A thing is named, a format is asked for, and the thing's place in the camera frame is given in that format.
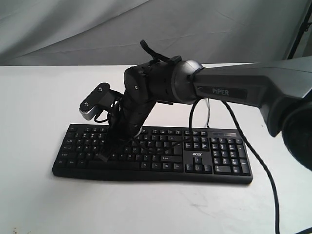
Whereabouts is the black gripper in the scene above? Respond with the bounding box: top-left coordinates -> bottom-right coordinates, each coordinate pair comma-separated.
98,96 -> 156,161

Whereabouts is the grey black piper robot arm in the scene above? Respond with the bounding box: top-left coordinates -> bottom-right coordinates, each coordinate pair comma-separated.
99,57 -> 312,169

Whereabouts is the black acer keyboard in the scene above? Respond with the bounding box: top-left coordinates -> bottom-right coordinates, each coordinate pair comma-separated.
52,124 -> 253,184

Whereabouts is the grey backdrop cloth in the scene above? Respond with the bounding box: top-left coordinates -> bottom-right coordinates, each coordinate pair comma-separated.
0,0 -> 309,66

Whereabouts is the black tripod stand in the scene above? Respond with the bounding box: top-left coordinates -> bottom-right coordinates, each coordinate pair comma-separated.
287,0 -> 312,59

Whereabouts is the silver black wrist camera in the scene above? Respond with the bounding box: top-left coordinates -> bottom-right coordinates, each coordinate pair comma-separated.
79,83 -> 122,120

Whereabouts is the black keyboard usb cable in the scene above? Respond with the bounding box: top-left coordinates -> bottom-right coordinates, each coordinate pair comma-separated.
206,98 -> 211,129

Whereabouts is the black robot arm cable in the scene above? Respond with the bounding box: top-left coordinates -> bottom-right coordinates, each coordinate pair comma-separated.
140,40 -> 281,234

